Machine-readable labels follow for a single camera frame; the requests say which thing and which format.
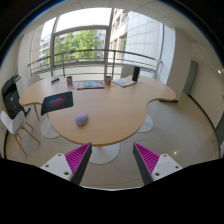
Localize small dark box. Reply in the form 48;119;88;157
51;78;60;85

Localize black upright speaker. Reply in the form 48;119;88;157
132;66;140;82

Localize black mouse pad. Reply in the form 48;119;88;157
41;91;73;115

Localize wooden round table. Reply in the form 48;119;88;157
18;75;177;165

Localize white chair behind table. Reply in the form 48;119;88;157
121;65;134;78

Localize patterned mug centre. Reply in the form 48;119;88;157
104;75;112;85

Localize grey door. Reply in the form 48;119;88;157
183;60;198;95

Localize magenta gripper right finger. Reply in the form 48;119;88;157
133;143;182;185

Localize grey mug left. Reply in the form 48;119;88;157
66;76;73;85

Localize colourful magazine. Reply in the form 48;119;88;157
77;80;104;90

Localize metal balcony railing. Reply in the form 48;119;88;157
28;49;162;77

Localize white open notebook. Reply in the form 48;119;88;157
112;78;135;87

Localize purple computer mouse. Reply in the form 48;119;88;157
76;112;88;126

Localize white chair wooden legs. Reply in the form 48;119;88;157
0;111;39;150

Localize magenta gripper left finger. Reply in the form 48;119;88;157
41;143;92;185

